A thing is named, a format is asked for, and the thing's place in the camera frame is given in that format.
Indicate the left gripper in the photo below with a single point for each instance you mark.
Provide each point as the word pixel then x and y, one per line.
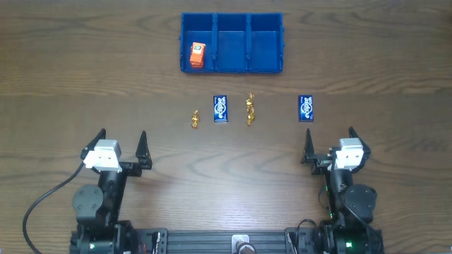
pixel 130 169

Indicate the mounting rail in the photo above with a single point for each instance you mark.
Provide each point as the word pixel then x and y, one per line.
pixel 205 241

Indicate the blue candy pack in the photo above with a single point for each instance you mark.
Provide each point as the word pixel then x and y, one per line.
pixel 306 108
pixel 220 108

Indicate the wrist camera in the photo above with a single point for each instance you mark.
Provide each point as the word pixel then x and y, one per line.
pixel 104 155
pixel 349 153

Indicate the blue tray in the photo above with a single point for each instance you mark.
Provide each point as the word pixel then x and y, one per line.
pixel 231 53

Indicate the orange candy box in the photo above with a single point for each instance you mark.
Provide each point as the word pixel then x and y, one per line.
pixel 197 54

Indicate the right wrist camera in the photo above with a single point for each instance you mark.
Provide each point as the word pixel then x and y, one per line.
pixel 349 153

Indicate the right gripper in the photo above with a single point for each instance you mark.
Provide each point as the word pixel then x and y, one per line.
pixel 322 164

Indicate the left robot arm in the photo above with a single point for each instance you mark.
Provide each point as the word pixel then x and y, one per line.
pixel 88 202

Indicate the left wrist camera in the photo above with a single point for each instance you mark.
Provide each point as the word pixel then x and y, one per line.
pixel 104 155

